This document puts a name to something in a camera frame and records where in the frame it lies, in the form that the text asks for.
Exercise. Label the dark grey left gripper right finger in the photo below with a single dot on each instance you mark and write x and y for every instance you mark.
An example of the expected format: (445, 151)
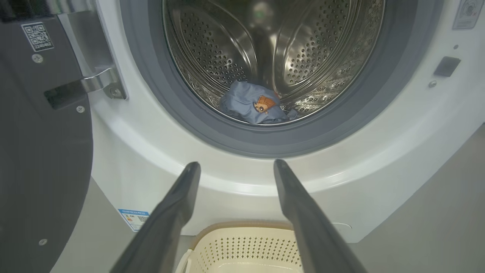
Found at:
(310, 235)

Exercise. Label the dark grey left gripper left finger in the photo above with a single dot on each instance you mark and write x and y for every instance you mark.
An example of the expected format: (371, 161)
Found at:
(166, 227)

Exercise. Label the blue garment small bear print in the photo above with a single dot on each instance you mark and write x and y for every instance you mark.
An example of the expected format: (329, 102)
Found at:
(242, 102)

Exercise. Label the round black washer door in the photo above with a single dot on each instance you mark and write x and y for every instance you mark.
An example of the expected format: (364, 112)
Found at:
(38, 151)

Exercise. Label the white front-load washing machine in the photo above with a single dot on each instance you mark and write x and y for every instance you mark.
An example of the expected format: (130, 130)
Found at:
(151, 151)

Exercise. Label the stainless steel washing machine drum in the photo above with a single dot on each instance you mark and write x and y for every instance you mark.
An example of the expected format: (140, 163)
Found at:
(212, 57)

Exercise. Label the metal door hinge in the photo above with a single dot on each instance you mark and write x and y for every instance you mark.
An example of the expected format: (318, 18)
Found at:
(91, 45)

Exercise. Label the blue energy label sticker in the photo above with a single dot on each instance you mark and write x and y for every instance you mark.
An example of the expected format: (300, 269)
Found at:
(133, 220)

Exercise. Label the cream laundry basket brown rim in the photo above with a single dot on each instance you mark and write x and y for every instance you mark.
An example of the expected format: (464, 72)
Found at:
(246, 250)

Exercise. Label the white QR code sticker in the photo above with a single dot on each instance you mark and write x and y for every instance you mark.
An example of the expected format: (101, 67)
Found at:
(38, 36)

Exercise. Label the grey warning sticker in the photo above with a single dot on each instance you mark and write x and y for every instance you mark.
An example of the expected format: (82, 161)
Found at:
(468, 13)

